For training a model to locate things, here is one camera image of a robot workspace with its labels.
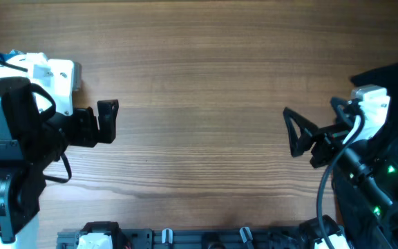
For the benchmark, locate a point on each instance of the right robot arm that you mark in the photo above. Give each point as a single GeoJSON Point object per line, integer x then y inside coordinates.
{"type": "Point", "coordinates": [328, 222]}

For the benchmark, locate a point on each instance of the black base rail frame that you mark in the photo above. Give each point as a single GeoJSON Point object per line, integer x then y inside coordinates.
{"type": "Point", "coordinates": [276, 237]}

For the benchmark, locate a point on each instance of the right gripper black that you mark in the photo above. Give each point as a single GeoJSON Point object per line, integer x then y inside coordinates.
{"type": "Point", "coordinates": [317, 146]}

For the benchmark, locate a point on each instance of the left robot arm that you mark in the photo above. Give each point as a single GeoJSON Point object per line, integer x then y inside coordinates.
{"type": "Point", "coordinates": [33, 139]}

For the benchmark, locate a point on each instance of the blue folded polo shirt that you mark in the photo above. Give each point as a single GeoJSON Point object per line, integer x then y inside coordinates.
{"type": "Point", "coordinates": [6, 56]}

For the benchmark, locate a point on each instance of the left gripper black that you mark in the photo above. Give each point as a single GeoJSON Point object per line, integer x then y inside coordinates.
{"type": "Point", "coordinates": [89, 123]}

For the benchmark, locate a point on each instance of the white polo shirt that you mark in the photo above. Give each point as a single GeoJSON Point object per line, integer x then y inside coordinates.
{"type": "Point", "coordinates": [5, 69]}

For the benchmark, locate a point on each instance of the black garment right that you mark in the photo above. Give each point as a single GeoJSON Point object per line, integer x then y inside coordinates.
{"type": "Point", "coordinates": [365, 178]}

